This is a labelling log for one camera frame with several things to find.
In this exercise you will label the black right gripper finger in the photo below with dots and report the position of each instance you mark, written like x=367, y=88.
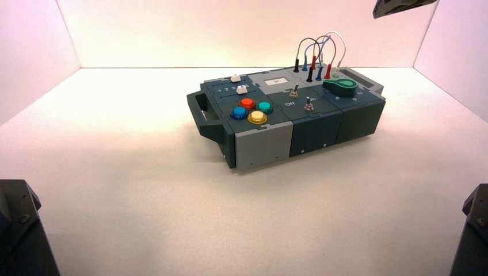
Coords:
x=396, y=5

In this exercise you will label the green round push button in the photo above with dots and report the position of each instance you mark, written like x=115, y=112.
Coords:
x=264, y=107

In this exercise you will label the yellow round push button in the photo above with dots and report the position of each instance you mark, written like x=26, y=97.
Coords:
x=257, y=117

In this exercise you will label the red round push button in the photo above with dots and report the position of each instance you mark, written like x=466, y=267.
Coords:
x=247, y=103

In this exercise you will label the blue round push button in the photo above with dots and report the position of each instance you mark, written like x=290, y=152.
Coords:
x=239, y=112

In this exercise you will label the white jumper lead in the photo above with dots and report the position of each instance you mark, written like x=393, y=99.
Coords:
x=337, y=69

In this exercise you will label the red jumper lead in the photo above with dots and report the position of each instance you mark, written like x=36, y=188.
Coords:
x=328, y=72

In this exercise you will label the green rotary knob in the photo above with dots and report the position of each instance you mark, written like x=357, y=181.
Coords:
x=340, y=88

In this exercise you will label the blue jumper lead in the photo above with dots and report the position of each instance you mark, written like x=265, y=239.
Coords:
x=319, y=74

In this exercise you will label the black jumper lead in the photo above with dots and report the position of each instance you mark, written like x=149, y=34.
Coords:
x=296, y=68

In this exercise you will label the small white display panel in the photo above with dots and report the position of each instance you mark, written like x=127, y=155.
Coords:
x=276, y=81

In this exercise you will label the white slider knob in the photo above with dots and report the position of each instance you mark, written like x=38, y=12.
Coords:
x=241, y=90
x=235, y=78

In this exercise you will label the dark teal grey control box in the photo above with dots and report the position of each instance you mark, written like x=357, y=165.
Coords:
x=263, y=146

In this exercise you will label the metal toggle switch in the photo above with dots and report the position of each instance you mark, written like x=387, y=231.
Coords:
x=308, y=104
x=293, y=92

